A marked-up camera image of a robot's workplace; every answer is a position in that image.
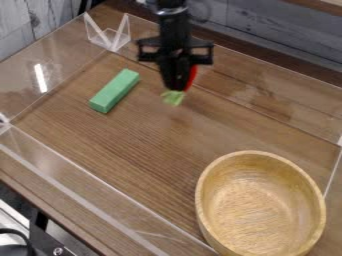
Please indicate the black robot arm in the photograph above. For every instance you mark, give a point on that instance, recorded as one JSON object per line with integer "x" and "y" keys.
{"x": 174, "y": 17}

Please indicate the clear acrylic corner bracket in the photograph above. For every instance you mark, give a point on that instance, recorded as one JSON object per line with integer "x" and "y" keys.
{"x": 112, "y": 39}

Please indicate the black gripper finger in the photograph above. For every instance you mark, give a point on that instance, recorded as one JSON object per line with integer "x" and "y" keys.
{"x": 169, "y": 73}
{"x": 184, "y": 68}

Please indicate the green rectangular block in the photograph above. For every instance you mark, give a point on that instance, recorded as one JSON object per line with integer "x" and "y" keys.
{"x": 114, "y": 91}

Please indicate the clear acrylic tray enclosure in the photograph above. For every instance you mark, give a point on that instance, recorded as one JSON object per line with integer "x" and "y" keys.
{"x": 114, "y": 174}

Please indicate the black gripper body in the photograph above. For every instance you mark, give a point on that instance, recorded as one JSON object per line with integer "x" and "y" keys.
{"x": 197, "y": 49}

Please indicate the black metal table frame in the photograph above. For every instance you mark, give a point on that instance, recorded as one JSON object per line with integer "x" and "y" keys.
{"x": 50, "y": 228}

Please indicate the red plush strawberry toy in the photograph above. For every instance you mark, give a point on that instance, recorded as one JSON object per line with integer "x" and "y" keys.
{"x": 174, "y": 97}

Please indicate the wooden bowl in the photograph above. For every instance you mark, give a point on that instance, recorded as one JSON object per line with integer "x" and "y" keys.
{"x": 260, "y": 206}

